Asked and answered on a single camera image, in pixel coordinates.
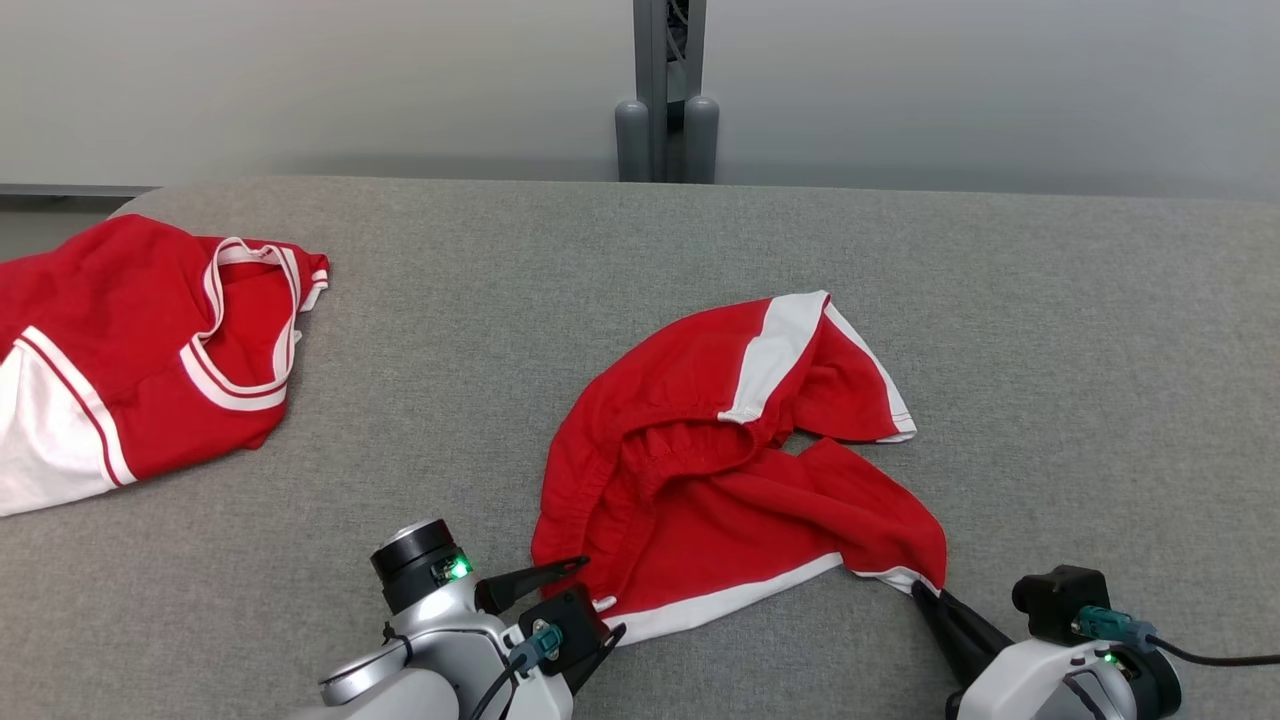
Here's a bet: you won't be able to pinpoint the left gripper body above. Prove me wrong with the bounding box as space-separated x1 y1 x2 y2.
370 520 576 720

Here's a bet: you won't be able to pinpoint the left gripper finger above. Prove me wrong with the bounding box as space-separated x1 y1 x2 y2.
475 557 591 614
568 625 628 693

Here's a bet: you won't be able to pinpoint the grey wall baseboard strip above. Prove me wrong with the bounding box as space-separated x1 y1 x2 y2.
0 183 161 198

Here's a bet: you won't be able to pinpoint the red white basketball jersey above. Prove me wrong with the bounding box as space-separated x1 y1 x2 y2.
0 213 329 518

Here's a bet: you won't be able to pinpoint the grey cylindrical post foot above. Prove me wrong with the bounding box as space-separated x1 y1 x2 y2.
615 98 651 183
683 95 720 183

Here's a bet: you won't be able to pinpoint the red white sports shorts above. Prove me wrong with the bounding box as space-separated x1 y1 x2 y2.
530 291 948 646

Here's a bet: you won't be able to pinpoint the grey metal partition post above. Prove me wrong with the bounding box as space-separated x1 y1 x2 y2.
633 0 708 183

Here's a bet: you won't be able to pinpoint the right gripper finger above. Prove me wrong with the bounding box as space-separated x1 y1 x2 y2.
910 583 991 689
938 590 1013 656

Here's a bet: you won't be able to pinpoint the right camera cable teal plug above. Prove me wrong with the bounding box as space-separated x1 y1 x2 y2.
1072 605 1280 669

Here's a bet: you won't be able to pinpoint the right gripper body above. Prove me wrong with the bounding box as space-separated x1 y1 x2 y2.
945 642 1183 720

